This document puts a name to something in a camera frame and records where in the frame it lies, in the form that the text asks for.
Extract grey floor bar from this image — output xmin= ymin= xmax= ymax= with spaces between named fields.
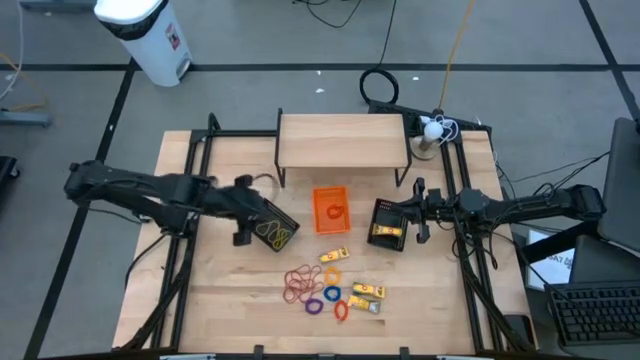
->
xmin=0 ymin=109 xmax=54 ymax=127

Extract orange hanging cable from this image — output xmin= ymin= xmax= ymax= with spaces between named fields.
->
xmin=438 ymin=0 xmax=476 ymax=112

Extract black table frame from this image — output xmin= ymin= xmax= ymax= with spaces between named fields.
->
xmin=112 ymin=112 xmax=539 ymax=354

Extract black phone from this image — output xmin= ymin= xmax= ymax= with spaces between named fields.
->
xmin=502 ymin=313 xmax=536 ymax=346

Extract black hanging cable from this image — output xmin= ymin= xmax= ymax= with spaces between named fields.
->
xmin=358 ymin=0 xmax=401 ymax=106

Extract red rubber band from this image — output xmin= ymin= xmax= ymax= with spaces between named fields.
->
xmin=294 ymin=274 xmax=316 ymax=305
xmin=289 ymin=265 xmax=314 ymax=289
xmin=283 ymin=269 xmax=304 ymax=305
xmin=304 ymin=263 xmax=326 ymax=294

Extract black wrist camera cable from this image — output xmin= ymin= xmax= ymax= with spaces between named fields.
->
xmin=249 ymin=172 xmax=282 ymax=202

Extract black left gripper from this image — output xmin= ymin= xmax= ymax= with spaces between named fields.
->
xmin=214 ymin=173 xmax=266 ymax=247

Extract white bulb table lamp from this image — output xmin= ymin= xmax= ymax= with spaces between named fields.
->
xmin=410 ymin=119 xmax=446 ymax=161

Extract white paper sheet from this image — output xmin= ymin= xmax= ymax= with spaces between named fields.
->
xmin=524 ymin=228 xmax=576 ymax=292

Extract white trash can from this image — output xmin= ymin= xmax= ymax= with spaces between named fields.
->
xmin=93 ymin=0 xmax=194 ymax=89

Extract yellow rubber band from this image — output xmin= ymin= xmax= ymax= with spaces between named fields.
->
xmin=255 ymin=218 xmax=281 ymax=241
xmin=269 ymin=227 xmax=292 ymax=251

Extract black keyboard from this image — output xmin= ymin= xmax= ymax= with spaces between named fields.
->
xmin=545 ymin=280 xmax=640 ymax=347

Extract orange slotted plastic basket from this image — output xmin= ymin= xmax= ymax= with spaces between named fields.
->
xmin=312 ymin=185 xmax=352 ymax=236

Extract black slotted plastic basket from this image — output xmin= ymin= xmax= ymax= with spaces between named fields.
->
xmin=249 ymin=197 xmax=301 ymax=254
xmin=367 ymin=198 xmax=410 ymax=253

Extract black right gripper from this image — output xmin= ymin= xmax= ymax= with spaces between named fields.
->
xmin=394 ymin=178 xmax=451 ymax=245

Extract wooden riser shelf black legs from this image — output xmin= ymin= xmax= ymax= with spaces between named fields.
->
xmin=273 ymin=107 xmax=414 ymax=189

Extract dark grey monitor base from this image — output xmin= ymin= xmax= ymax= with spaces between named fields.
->
xmin=569 ymin=234 xmax=640 ymax=286

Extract grey monitor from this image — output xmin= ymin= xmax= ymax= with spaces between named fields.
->
xmin=597 ymin=117 xmax=640 ymax=254

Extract white plug cable bundle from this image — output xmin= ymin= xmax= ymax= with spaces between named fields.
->
xmin=419 ymin=113 xmax=461 ymax=146

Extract black floor object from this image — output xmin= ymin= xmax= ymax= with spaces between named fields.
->
xmin=0 ymin=155 xmax=21 ymax=194

